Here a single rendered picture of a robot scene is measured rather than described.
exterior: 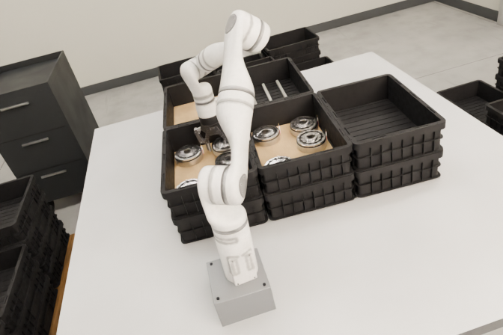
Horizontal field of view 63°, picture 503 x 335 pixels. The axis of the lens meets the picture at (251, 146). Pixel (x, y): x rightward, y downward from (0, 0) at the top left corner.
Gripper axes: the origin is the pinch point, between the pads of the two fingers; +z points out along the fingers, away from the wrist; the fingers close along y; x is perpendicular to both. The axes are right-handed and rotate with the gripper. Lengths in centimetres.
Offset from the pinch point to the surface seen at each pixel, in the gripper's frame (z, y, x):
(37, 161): 42, -125, 93
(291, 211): 13.3, 21.3, -28.6
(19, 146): 30, -130, 92
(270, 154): 2.5, 18.5, -9.1
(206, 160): 2.4, -5.0, -4.5
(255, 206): 7.1, 10.2, -29.4
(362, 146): -6, 46, -28
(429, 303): 15, 49, -68
